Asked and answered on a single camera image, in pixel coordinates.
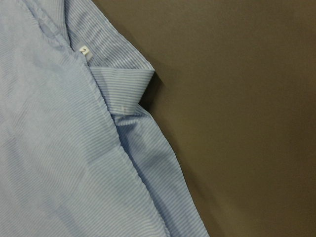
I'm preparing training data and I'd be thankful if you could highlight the light blue striped shirt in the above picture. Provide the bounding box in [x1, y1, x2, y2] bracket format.
[0, 0, 208, 237]

